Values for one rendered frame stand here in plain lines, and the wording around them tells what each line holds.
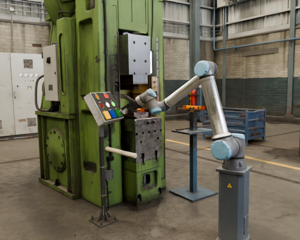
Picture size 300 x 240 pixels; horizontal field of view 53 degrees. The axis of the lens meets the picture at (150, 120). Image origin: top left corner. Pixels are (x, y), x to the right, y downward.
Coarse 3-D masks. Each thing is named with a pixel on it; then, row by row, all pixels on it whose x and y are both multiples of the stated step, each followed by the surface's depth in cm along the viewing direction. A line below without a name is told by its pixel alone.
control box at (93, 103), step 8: (88, 96) 252; (104, 96) 268; (112, 96) 281; (88, 104) 253; (96, 104) 250; (104, 104) 261; (96, 112) 250; (120, 112) 278; (96, 120) 251; (104, 120) 248; (112, 120) 261
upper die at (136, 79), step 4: (120, 76) 317; (124, 76) 312; (128, 76) 308; (132, 76) 303; (136, 76) 305; (140, 76) 309; (144, 76) 313; (120, 80) 318; (124, 80) 313; (128, 80) 308; (132, 80) 303; (136, 80) 306; (140, 80) 310; (144, 80) 313
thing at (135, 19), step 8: (120, 0) 304; (128, 0) 310; (136, 0) 317; (144, 0) 325; (120, 8) 304; (128, 8) 311; (136, 8) 318; (144, 8) 325; (120, 16) 305; (128, 16) 311; (136, 16) 319; (144, 16) 326; (120, 24) 304; (128, 24) 311; (136, 24) 318; (144, 24) 327; (136, 32) 330; (144, 32) 327
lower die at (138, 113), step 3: (135, 111) 311; (138, 111) 310; (132, 114) 308; (135, 114) 308; (138, 114) 311; (141, 114) 314; (144, 114) 317; (147, 114) 319; (138, 117) 311; (141, 117) 314; (144, 117) 317
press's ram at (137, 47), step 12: (120, 36) 303; (132, 36) 298; (144, 36) 309; (120, 48) 305; (132, 48) 299; (144, 48) 310; (120, 60) 307; (132, 60) 300; (144, 60) 311; (120, 72) 308; (132, 72) 302; (144, 72) 312
